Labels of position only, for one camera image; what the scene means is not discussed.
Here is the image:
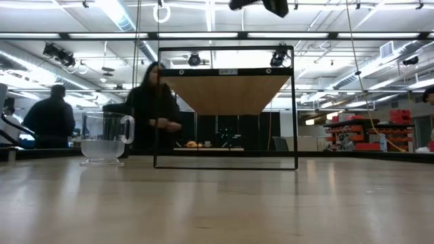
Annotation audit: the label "black aluminium table frame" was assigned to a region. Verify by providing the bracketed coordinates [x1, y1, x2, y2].
[0, 31, 434, 164]

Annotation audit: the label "silver ventilation duct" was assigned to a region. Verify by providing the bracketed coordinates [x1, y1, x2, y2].
[101, 0, 160, 66]

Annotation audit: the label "clear glass mug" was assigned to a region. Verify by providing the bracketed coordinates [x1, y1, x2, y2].
[79, 111, 136, 167]

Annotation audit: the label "red crate stack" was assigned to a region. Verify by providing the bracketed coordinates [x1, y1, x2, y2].
[389, 108, 412, 125]

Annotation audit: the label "white hanging ring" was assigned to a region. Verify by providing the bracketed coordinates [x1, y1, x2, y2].
[152, 2, 172, 24]

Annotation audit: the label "thick dark curved cable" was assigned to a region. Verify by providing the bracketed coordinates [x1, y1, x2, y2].
[0, 113, 37, 150]

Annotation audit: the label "white cabinet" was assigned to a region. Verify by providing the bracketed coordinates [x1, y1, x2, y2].
[297, 135, 327, 153]

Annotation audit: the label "thin hanging cords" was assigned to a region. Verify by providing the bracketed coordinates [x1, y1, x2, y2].
[131, 0, 142, 89]

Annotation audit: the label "person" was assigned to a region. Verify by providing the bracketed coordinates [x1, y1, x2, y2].
[125, 61, 183, 152]
[22, 84, 77, 149]

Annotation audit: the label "gray chair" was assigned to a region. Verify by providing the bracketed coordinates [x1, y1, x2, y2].
[272, 136, 290, 152]

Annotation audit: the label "yellow hanging cable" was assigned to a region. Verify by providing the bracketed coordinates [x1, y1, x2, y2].
[344, 0, 408, 153]

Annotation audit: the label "black ceiling spotlight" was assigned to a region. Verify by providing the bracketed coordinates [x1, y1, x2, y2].
[187, 52, 202, 68]
[269, 47, 290, 68]

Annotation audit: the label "black partition wall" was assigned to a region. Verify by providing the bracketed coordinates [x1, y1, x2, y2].
[179, 110, 281, 152]

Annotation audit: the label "black ceiling track lights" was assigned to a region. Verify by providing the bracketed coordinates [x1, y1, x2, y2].
[42, 42, 77, 68]

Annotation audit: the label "wooden shelf with black frame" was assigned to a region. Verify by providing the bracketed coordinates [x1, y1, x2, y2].
[153, 45, 299, 170]

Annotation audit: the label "black rack with red bins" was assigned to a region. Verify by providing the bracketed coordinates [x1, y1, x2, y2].
[323, 113, 416, 153]

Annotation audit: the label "white ceiling vent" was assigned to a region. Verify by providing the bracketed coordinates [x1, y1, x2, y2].
[379, 40, 395, 59]

